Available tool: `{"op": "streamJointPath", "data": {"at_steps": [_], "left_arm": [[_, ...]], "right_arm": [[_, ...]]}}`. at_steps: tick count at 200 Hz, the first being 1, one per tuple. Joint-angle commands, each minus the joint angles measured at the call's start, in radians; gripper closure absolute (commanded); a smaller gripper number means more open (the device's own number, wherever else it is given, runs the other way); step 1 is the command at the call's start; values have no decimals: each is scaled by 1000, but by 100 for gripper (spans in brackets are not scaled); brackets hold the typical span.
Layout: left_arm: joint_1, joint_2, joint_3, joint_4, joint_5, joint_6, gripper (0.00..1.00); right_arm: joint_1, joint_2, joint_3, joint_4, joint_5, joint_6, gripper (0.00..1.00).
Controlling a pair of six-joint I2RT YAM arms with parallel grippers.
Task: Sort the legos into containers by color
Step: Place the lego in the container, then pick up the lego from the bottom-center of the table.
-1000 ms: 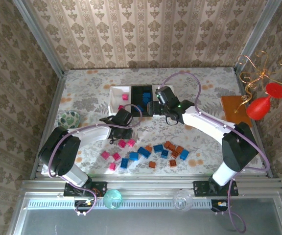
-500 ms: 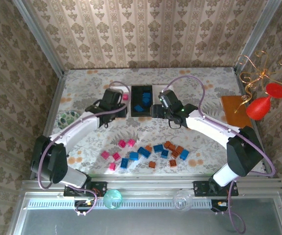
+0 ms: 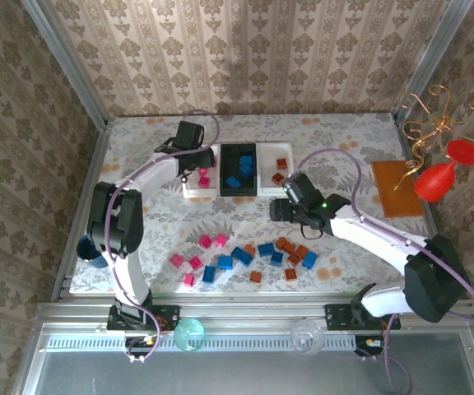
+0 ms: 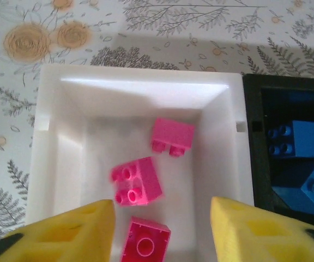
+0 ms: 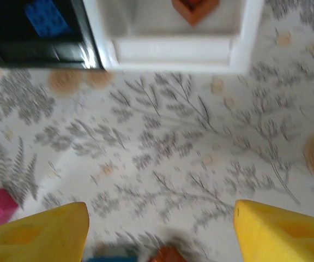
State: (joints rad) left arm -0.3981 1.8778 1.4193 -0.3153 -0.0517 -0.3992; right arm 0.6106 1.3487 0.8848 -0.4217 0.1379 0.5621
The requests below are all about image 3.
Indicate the aluminium frame post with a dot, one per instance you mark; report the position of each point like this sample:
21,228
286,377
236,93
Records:
430,53
66,66

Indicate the brown wooden board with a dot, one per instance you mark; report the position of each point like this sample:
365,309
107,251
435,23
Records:
397,193

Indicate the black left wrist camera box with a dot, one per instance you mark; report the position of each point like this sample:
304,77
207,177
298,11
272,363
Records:
190,133

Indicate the orange lego brick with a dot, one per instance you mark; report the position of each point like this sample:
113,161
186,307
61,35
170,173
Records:
249,249
289,247
301,251
290,274
294,259
256,276
281,243
281,163
278,178

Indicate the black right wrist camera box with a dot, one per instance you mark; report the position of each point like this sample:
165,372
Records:
303,189

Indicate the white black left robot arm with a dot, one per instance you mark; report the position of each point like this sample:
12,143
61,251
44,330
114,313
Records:
154,173

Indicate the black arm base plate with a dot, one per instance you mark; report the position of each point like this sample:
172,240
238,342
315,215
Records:
167,314
335,317

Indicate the clear glass cup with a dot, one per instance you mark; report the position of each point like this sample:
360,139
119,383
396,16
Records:
307,337

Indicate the black connector box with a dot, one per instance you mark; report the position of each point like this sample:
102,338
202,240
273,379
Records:
364,345
138,343

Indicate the white plastic bin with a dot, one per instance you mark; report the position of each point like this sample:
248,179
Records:
268,164
196,191

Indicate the aluminium table side rail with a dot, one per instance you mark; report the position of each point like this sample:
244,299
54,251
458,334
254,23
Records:
95,164
432,224

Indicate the grey metal panel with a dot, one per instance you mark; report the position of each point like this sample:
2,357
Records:
241,374

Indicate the pink lego brick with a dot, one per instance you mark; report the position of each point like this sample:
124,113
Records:
205,241
220,240
203,172
196,263
189,280
177,260
204,181

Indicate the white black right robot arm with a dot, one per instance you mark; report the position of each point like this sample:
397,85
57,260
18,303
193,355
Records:
385,234

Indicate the teal glass cup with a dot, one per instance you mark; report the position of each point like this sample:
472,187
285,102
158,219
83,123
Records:
189,335

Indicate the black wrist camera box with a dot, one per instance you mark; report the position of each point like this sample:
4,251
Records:
190,133
303,189

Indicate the black plastic bin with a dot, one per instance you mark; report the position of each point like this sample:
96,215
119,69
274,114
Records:
225,156

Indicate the aluminium mounting rail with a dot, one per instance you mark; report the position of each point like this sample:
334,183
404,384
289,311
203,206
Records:
253,312

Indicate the dark blue round cup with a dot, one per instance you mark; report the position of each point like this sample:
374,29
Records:
85,251

